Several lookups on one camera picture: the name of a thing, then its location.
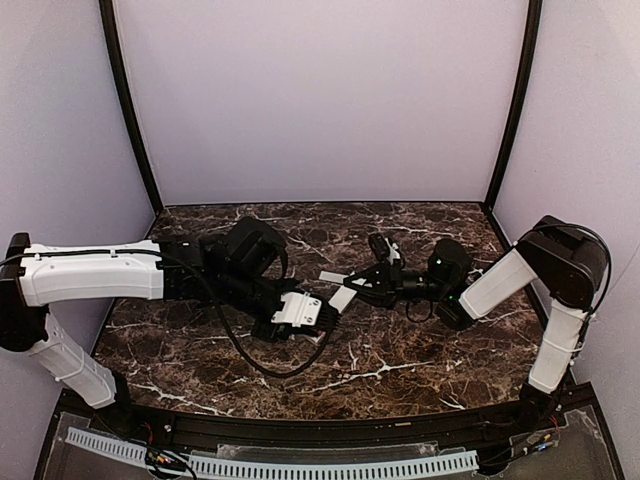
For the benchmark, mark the white remote battery cover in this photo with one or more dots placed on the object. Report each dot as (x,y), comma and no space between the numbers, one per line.
(332,277)

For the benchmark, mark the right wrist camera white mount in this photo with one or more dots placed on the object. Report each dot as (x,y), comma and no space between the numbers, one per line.
(385,249)

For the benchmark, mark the white remote control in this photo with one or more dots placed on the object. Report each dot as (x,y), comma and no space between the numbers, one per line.
(342,298)

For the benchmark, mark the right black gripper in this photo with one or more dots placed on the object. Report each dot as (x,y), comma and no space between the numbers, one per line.
(382,281)

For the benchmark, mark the black frame post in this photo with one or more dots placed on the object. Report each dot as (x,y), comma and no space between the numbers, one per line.
(525,64)
(117,65)

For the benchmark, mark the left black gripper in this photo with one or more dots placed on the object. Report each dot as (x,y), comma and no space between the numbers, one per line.
(282,329)

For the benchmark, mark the right black frame post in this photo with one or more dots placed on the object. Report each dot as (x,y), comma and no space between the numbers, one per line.
(525,64)

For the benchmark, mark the black front rail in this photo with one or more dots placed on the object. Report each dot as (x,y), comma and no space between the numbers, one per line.
(481,427)

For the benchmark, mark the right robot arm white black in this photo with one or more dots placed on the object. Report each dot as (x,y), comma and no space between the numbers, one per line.
(572,263)

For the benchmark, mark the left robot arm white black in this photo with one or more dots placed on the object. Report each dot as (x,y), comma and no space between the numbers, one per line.
(225,268)

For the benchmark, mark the left black frame post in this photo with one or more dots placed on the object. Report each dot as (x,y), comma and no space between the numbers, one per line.
(117,65)

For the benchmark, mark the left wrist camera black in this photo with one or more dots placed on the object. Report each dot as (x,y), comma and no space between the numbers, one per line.
(305,315)

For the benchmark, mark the grey slotted cable duct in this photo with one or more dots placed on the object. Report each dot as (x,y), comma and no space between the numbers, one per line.
(413,461)

